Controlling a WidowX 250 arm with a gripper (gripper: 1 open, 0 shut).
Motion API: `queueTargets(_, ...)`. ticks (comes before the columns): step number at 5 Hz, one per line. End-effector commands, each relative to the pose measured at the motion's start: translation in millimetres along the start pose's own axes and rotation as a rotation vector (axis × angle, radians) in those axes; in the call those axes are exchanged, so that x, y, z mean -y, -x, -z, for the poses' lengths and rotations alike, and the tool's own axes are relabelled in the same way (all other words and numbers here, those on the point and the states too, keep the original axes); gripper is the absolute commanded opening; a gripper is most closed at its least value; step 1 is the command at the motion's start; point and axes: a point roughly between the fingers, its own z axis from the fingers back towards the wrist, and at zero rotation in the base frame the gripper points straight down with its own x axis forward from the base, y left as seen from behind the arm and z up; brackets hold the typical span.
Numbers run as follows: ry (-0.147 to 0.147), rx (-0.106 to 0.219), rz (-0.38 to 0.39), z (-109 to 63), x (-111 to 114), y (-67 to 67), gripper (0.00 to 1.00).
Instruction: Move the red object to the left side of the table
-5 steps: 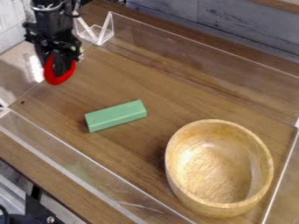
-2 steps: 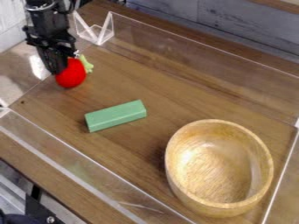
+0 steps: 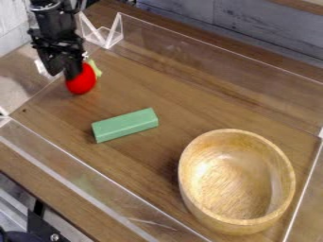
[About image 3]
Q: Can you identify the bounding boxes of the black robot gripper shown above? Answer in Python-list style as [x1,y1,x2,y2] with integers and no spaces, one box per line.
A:
[28,28,84,80]

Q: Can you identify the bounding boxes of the red fuzzy ball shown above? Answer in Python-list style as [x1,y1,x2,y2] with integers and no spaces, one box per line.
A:
[64,62,97,95]

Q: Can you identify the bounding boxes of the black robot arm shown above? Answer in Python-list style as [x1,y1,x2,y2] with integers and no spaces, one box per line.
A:
[28,0,84,80]

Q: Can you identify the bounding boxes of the wooden bowl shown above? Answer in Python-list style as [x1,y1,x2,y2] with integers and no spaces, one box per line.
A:
[177,129,296,235]

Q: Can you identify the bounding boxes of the green rectangular block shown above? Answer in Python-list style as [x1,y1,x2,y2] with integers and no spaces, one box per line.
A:
[90,108,159,143]

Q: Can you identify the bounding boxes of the clear acrylic tray walls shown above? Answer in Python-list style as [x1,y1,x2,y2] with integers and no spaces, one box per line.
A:
[0,17,323,242]

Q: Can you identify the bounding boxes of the black metal bracket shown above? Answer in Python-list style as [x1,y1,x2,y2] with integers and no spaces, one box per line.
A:
[26,211,70,242]

